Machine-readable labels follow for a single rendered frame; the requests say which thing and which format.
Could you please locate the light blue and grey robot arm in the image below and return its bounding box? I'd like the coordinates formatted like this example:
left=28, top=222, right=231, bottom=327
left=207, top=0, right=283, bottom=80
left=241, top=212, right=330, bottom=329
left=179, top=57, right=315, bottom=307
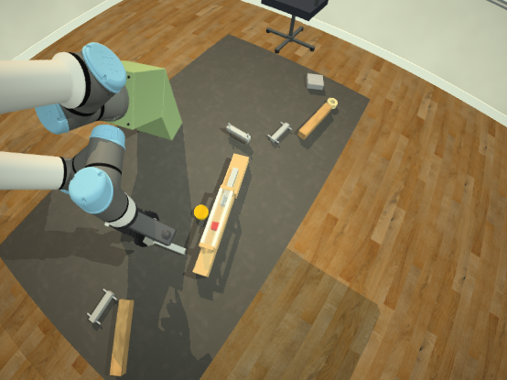
left=0, top=42, right=177, bottom=246

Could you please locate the yellow disc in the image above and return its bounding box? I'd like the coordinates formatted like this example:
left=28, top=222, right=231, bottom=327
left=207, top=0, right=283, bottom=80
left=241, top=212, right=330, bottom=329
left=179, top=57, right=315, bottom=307
left=194, top=205, right=209, bottom=220

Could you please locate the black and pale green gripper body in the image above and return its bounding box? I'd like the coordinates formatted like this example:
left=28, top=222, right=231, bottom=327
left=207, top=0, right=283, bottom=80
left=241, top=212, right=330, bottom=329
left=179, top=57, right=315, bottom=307
left=113, top=206, right=153, bottom=241

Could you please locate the white square stick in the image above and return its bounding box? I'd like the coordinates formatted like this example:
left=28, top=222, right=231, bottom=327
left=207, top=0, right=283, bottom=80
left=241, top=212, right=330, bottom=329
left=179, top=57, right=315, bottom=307
left=156, top=242, right=187, bottom=255
left=227, top=168, right=239, bottom=188

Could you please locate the grey bar with cross pins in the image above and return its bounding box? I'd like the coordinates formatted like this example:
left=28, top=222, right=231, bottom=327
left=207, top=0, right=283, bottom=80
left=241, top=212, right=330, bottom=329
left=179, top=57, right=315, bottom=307
left=268, top=122, right=292, bottom=144
left=227, top=123, right=251, bottom=143
left=87, top=289, right=117, bottom=325

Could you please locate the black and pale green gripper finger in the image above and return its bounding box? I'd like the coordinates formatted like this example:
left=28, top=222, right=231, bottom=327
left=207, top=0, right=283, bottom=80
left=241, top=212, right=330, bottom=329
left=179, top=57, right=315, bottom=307
left=149, top=211, right=159, bottom=221
left=135, top=237, right=156, bottom=247

